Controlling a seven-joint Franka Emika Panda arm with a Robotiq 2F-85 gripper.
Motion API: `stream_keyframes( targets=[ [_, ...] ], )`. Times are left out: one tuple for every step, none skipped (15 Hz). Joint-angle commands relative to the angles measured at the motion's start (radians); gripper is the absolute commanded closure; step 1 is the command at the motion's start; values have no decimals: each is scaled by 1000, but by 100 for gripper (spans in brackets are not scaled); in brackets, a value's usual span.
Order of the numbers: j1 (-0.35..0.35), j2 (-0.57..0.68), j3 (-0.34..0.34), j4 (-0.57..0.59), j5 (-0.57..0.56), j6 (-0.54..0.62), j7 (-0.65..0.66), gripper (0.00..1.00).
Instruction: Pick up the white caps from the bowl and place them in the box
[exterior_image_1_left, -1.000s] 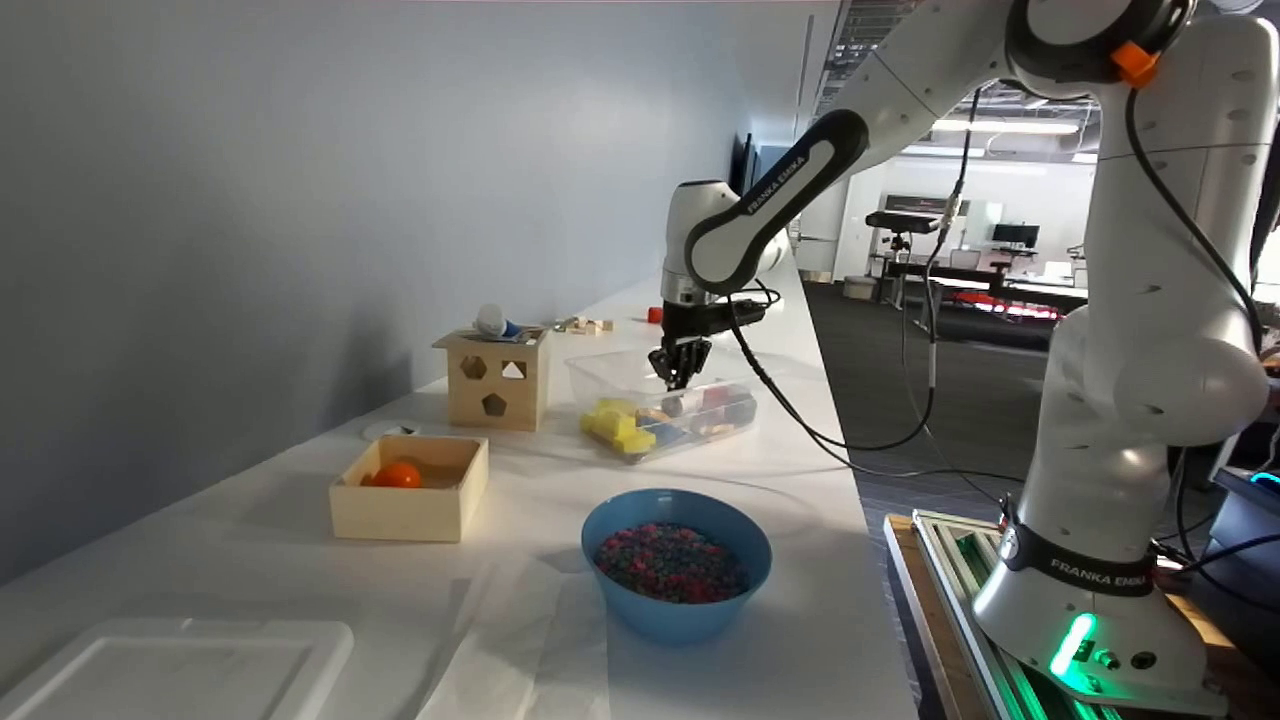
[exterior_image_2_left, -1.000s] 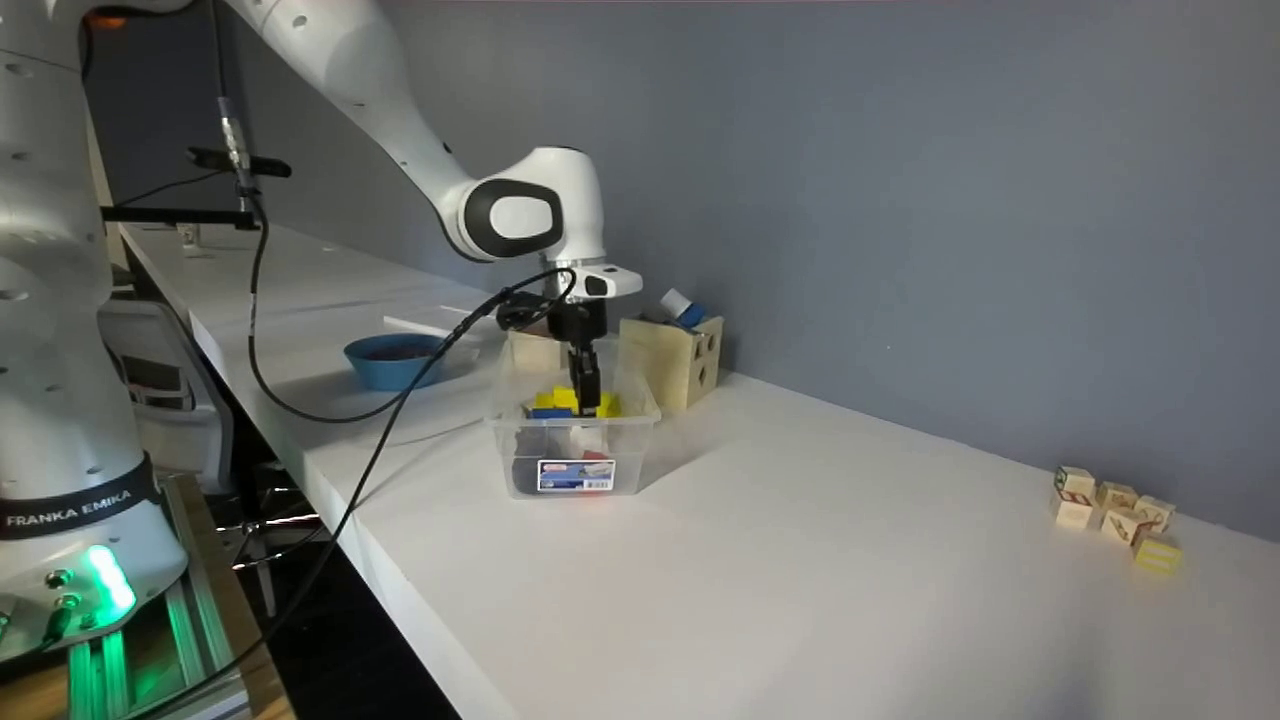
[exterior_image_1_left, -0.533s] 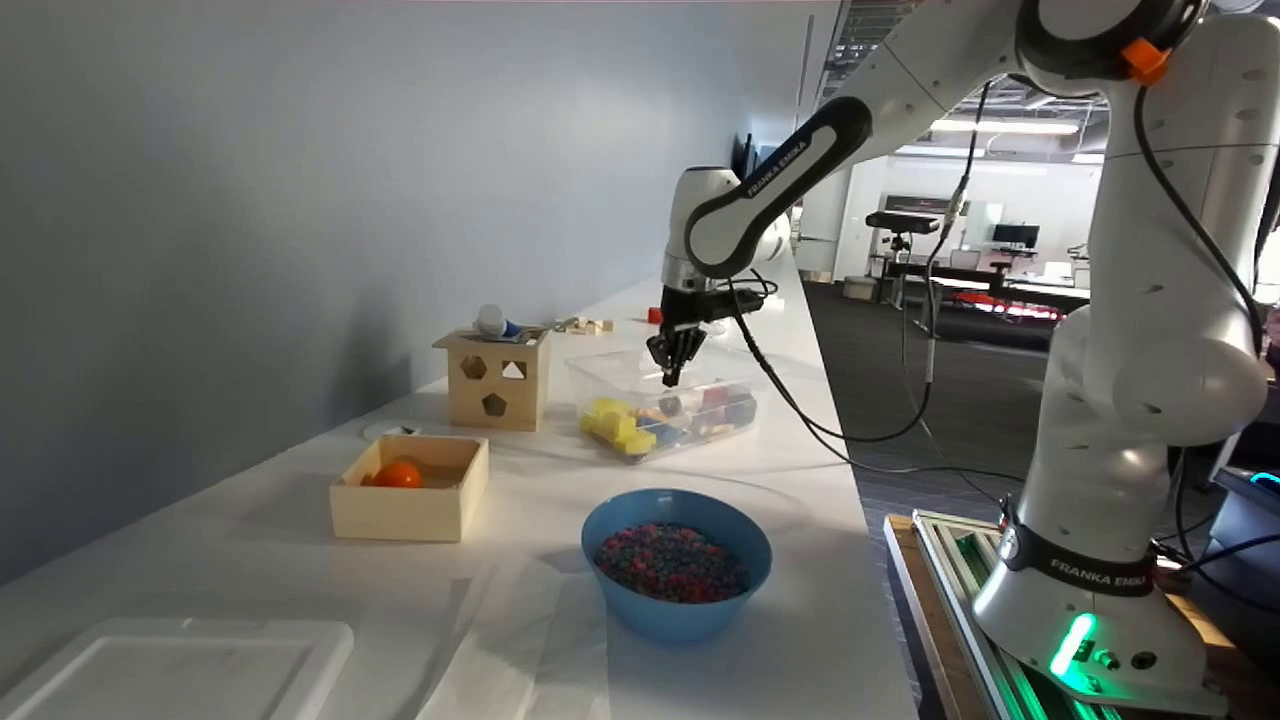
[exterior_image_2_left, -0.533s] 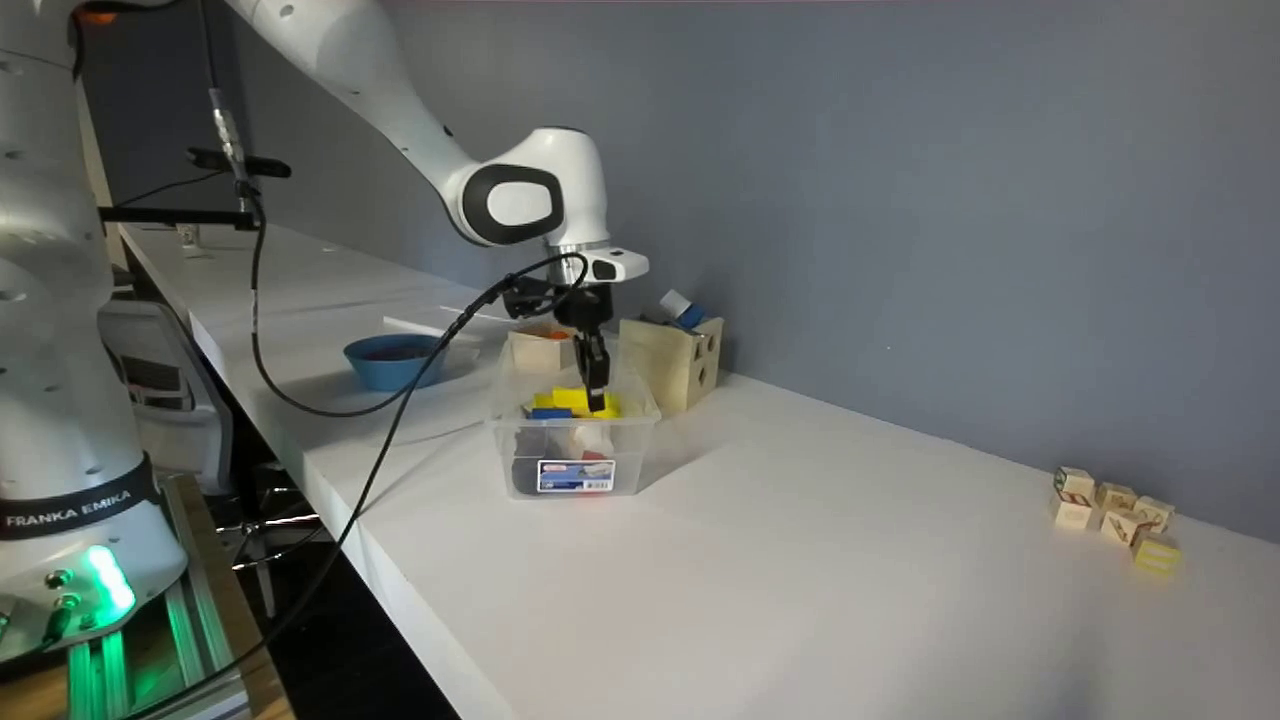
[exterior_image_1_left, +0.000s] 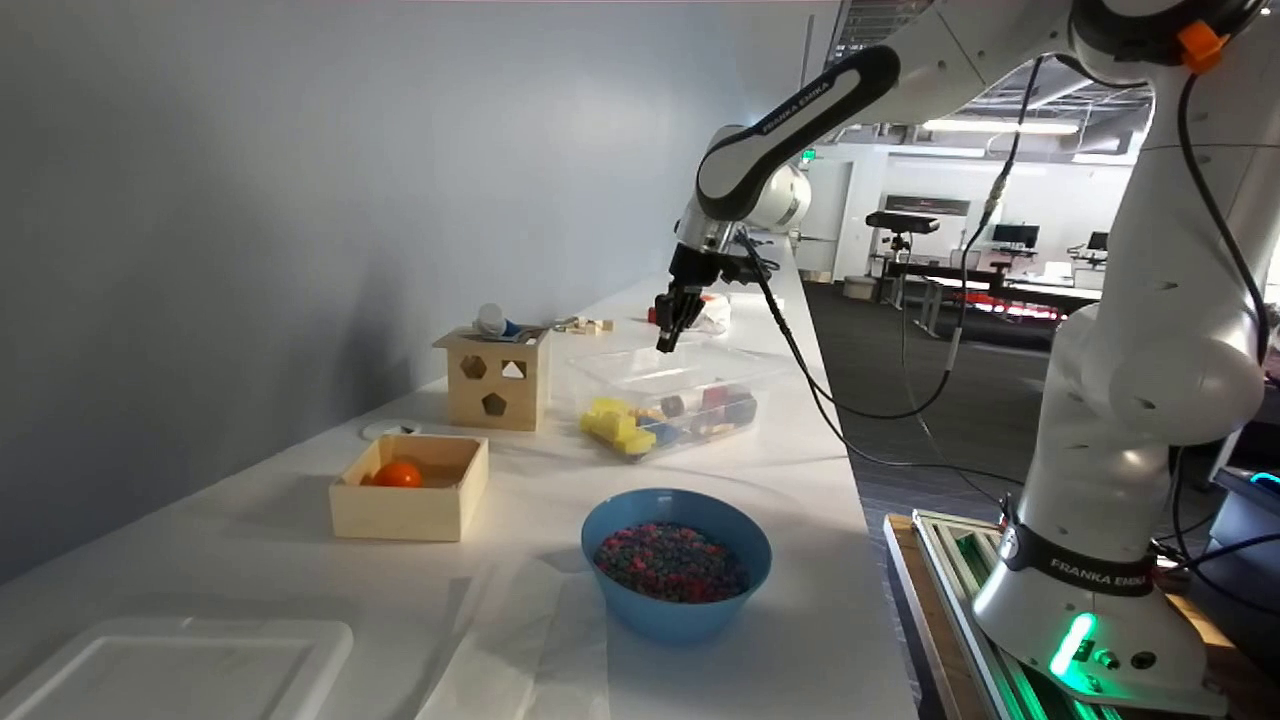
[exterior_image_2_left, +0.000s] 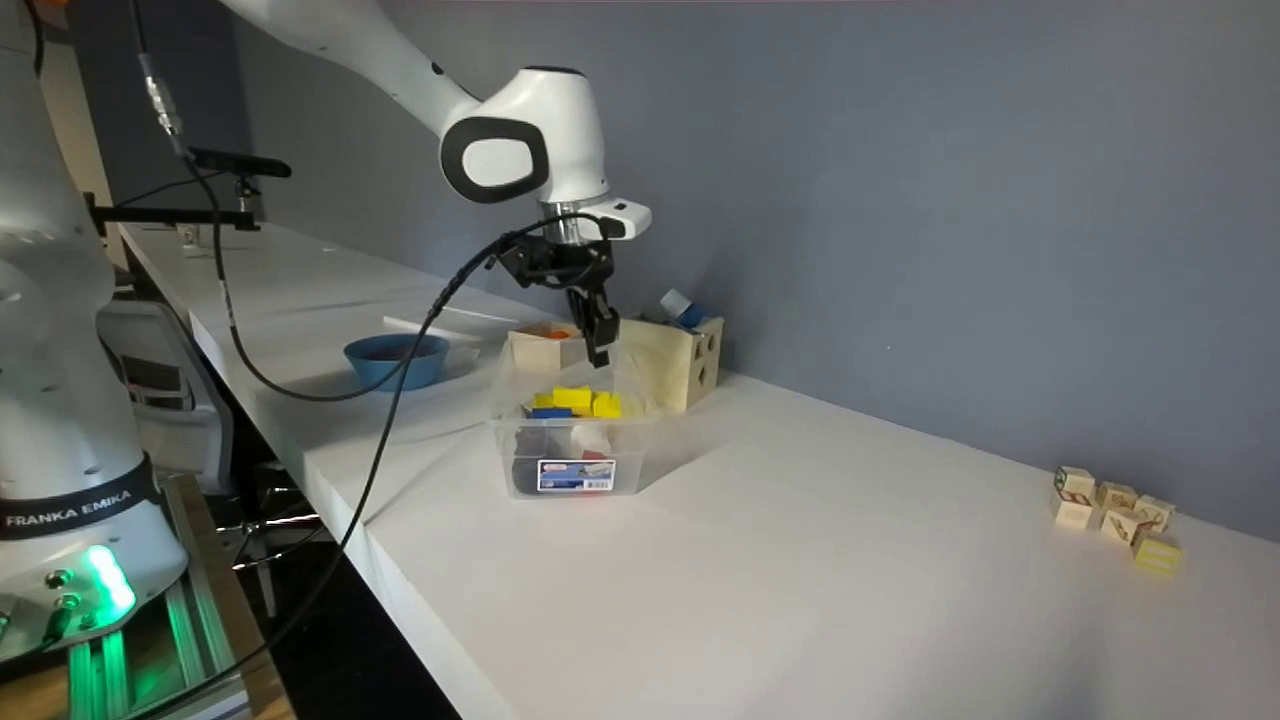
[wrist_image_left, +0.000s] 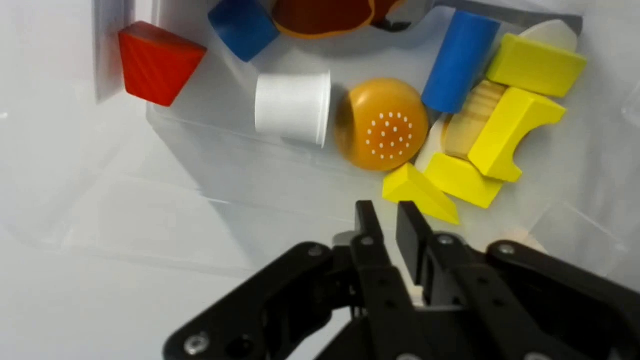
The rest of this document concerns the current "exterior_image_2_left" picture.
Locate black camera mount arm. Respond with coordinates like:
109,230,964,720
80,187,270,240

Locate white control box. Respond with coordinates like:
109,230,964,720
105,297,235,498

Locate robot mounting platform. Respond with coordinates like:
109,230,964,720
0,464,298,720

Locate small open wooden box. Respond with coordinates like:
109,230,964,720
503,320,583,380

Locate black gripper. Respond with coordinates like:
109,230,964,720
535,240,625,372

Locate black stereo camera bar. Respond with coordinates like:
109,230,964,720
185,145,298,183

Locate blue plastic bowl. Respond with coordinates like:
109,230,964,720
342,334,456,398

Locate wooden shape sorter box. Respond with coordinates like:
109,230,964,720
615,309,728,418

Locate yellowish wooden letter block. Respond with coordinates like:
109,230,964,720
1134,533,1190,581

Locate clear plastic container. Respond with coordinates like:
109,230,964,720
492,349,714,500

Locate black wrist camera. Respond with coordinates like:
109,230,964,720
495,237,576,287

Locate yellow toy piece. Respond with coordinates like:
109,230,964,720
523,385,633,426

